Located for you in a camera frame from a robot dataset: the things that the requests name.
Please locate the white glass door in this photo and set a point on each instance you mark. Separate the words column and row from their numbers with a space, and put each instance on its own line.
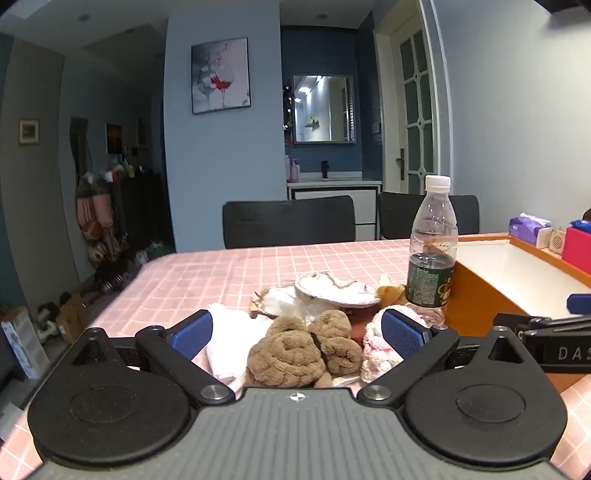
column 414, row 91

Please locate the wine glass painting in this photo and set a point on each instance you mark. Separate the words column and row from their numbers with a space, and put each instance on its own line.
column 220, row 76

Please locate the white paper towel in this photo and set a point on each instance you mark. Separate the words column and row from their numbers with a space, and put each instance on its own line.
column 234, row 333

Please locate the small wooden speaker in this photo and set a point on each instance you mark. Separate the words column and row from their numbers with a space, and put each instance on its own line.
column 557, row 241

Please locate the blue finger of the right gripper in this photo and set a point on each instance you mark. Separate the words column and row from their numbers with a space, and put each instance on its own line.
column 579, row 304

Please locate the blue packet on red box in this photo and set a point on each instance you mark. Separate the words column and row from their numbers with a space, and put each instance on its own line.
column 582, row 225

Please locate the clear plastic water bottle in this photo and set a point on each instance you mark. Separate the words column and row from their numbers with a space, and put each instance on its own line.
column 433, row 252

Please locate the brown plush toy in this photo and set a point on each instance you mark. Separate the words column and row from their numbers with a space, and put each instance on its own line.
column 295, row 354

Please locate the cream white cloth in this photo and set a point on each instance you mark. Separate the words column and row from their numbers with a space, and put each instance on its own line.
column 311, row 295

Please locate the orange cardboard box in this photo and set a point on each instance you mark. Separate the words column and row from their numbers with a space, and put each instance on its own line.
column 496, row 273

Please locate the right black chair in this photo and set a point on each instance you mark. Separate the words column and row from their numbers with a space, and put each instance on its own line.
column 397, row 212

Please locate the wall mirror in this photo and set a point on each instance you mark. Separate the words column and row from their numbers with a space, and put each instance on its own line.
column 324, row 109

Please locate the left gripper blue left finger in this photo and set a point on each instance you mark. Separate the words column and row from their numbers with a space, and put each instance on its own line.
column 169, row 353

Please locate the left black chair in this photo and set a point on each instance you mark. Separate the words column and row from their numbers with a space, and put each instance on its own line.
column 257, row 224

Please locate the hanging bags and clothes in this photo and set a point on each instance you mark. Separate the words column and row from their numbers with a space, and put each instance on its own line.
column 95, row 210

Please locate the pink white knitted item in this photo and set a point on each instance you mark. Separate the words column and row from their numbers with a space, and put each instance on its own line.
column 383, row 345

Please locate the black chair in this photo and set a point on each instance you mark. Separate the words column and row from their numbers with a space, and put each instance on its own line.
column 397, row 212
column 257, row 224

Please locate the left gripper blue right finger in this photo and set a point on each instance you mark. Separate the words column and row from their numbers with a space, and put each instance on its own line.
column 424, row 352

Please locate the yellow cloth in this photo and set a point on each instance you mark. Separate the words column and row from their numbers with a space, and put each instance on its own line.
column 390, row 293

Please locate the purple tissue pack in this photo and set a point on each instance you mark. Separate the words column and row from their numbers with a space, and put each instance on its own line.
column 531, row 229

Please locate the red box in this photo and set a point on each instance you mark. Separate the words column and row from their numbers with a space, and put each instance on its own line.
column 577, row 249

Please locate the small framed picture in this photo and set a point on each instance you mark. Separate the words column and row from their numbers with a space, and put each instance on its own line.
column 29, row 132

